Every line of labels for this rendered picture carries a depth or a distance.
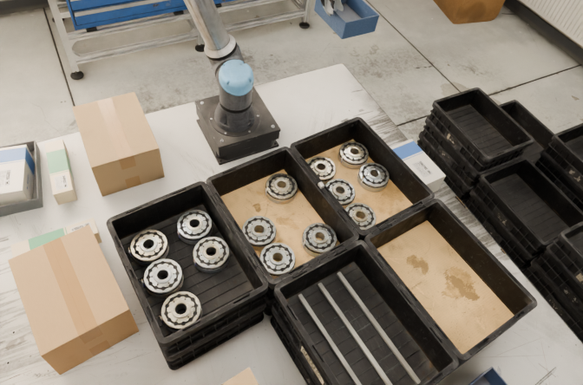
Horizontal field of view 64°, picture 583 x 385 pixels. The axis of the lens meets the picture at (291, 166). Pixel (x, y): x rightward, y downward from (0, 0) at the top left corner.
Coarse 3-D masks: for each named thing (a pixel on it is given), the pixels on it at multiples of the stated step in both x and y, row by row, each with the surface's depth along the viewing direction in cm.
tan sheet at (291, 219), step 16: (240, 192) 151; (256, 192) 151; (240, 208) 147; (256, 208) 147; (272, 208) 148; (288, 208) 148; (304, 208) 149; (240, 224) 143; (288, 224) 145; (304, 224) 145; (288, 240) 141; (304, 256) 138
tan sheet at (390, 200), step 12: (324, 156) 164; (336, 156) 164; (336, 168) 161; (348, 168) 161; (348, 180) 158; (360, 192) 155; (372, 192) 156; (384, 192) 156; (396, 192) 156; (372, 204) 153; (384, 204) 153; (396, 204) 153; (408, 204) 154; (384, 216) 150
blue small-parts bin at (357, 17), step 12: (348, 0) 182; (360, 0) 175; (324, 12) 172; (336, 12) 166; (348, 12) 179; (360, 12) 177; (372, 12) 171; (336, 24) 168; (348, 24) 164; (360, 24) 167; (372, 24) 170; (348, 36) 169
